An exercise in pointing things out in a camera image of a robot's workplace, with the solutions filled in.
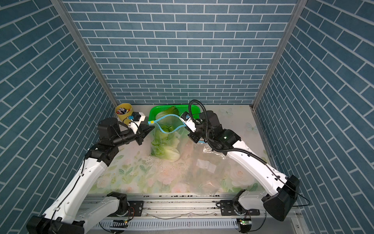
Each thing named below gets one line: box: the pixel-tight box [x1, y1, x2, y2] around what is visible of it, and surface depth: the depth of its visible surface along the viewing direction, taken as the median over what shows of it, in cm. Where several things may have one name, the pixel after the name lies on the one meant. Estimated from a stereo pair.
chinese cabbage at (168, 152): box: [150, 144, 181, 163], surface depth 85 cm
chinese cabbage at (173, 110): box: [155, 105, 180, 120], surface depth 107 cm
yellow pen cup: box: [114, 102, 133, 126], surface depth 104 cm
